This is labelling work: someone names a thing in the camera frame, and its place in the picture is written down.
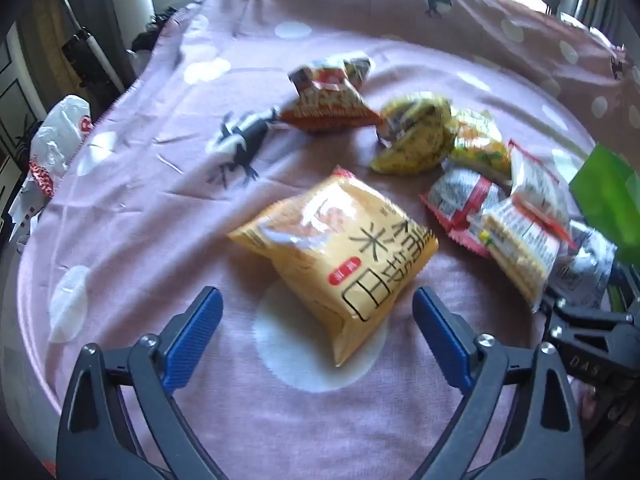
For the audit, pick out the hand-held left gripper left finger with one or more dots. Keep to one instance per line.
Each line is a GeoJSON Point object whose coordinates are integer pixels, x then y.
{"type": "Point", "coordinates": [195, 340]}

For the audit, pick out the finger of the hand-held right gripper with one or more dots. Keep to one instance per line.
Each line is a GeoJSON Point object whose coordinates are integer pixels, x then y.
{"type": "Point", "coordinates": [590, 317]}

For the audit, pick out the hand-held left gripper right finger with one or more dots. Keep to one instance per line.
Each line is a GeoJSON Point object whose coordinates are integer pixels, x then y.
{"type": "Point", "coordinates": [442, 340]}

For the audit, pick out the white silver snack packet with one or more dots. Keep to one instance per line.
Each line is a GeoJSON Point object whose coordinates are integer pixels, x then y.
{"type": "Point", "coordinates": [585, 265]}

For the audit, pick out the yellow biscuit packet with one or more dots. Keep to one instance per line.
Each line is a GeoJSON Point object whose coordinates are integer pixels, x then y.
{"type": "Point", "coordinates": [525, 250]}

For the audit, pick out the green cardboard box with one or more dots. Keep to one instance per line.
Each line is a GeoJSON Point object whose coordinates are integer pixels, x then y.
{"type": "Point", "coordinates": [610, 195]}

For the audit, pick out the large orange snack packet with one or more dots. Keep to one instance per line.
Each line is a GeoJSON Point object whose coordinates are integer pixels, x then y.
{"type": "Point", "coordinates": [325, 260]}

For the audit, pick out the white red trimmed snack packet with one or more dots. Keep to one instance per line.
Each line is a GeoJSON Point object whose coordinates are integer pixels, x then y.
{"type": "Point", "coordinates": [537, 185]}

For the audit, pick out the red edged silver snack packet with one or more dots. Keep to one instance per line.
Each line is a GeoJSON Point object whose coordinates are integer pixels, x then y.
{"type": "Point", "coordinates": [457, 197]}

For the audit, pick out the yellow green snack packet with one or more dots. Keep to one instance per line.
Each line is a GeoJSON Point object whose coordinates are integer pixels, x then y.
{"type": "Point", "coordinates": [482, 150]}

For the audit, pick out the olive yellow snack packet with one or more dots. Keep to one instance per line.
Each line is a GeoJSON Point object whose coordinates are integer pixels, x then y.
{"type": "Point", "coordinates": [415, 135]}

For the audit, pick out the orange panda snack packet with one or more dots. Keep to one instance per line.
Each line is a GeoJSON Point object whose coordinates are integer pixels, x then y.
{"type": "Point", "coordinates": [325, 105]}

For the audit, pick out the pink polka dot blanket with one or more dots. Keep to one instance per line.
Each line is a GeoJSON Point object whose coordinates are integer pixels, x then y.
{"type": "Point", "coordinates": [150, 210]}

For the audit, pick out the white plastic bag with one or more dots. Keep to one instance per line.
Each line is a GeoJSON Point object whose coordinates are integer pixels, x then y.
{"type": "Point", "coordinates": [55, 140]}

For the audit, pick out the cabinet with spider drawings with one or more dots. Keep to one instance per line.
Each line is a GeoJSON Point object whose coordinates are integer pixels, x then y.
{"type": "Point", "coordinates": [15, 105]}

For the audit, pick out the dark cloth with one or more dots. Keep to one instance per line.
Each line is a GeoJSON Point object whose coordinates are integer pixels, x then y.
{"type": "Point", "coordinates": [150, 35]}

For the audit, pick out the stick vacuum cleaner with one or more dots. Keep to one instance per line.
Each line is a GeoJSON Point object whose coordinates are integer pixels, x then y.
{"type": "Point", "coordinates": [87, 50]}

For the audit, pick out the white cylinder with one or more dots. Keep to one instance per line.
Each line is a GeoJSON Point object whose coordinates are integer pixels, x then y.
{"type": "Point", "coordinates": [132, 10]}

